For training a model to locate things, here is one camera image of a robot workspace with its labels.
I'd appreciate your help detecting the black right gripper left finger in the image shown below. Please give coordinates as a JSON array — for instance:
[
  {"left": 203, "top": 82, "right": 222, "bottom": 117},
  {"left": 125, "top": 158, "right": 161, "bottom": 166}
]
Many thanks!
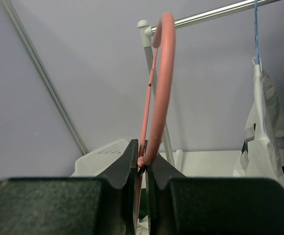
[{"left": 0, "top": 140, "right": 139, "bottom": 235}]

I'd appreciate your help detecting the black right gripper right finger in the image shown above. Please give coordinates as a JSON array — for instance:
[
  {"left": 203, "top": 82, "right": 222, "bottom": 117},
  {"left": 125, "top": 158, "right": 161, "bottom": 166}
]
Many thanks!
[{"left": 144, "top": 140, "right": 284, "bottom": 235}]

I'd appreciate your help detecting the green and white raglan shirt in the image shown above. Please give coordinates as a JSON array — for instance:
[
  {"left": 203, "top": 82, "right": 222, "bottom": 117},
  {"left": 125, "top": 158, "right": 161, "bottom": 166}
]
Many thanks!
[{"left": 138, "top": 188, "right": 148, "bottom": 220}]

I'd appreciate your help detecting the white tank top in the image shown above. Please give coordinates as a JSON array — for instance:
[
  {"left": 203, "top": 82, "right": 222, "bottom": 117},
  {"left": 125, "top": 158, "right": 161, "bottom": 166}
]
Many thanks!
[{"left": 233, "top": 59, "right": 284, "bottom": 187}]

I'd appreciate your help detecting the light blue hanger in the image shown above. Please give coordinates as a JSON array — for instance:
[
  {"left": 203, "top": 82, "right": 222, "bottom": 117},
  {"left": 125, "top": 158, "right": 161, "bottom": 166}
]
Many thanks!
[{"left": 254, "top": 0, "right": 262, "bottom": 72}]

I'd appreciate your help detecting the pink wire hanger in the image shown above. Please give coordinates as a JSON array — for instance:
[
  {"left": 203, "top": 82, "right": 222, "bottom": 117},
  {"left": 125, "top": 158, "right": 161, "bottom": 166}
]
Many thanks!
[{"left": 136, "top": 11, "right": 176, "bottom": 218}]

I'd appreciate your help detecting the white plastic basket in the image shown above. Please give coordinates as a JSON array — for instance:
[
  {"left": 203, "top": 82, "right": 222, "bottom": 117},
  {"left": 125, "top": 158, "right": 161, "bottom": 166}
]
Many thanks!
[{"left": 71, "top": 139, "right": 129, "bottom": 177}]

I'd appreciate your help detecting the metal clothes rack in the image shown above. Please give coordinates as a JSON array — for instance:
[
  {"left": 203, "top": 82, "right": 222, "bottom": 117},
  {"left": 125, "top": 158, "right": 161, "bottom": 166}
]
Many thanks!
[{"left": 137, "top": 0, "right": 272, "bottom": 165}]

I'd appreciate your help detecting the aluminium corner frame post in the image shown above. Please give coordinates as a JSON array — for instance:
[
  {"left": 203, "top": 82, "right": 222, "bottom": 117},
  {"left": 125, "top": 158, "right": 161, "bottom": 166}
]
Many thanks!
[{"left": 0, "top": 0, "right": 89, "bottom": 155}]

